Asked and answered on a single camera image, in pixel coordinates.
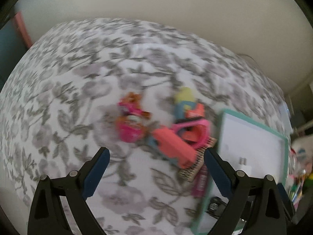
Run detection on white usb charger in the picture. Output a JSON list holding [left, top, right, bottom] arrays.
[[239, 157, 252, 176]]

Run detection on magenta lead refill case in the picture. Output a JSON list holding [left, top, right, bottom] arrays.
[[191, 164, 209, 198]]

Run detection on black toy car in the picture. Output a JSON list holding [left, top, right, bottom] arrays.
[[206, 196, 227, 219]]

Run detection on gold greek-key lighter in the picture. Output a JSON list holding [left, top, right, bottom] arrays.
[[178, 137, 217, 182]]

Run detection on coral blue toy knife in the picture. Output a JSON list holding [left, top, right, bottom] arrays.
[[148, 126, 196, 169]]

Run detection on pink kids watch band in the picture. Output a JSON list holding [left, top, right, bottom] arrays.
[[171, 118, 210, 149]]

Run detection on pink puppy toy figure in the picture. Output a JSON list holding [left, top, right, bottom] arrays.
[[116, 92, 152, 143]]

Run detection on teal shallow box tray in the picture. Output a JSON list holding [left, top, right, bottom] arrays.
[[190, 108, 292, 235]]

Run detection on floral fleece blanket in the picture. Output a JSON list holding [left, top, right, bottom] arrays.
[[1, 19, 285, 234]]

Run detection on white power strip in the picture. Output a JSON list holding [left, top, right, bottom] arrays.
[[280, 102, 292, 132]]

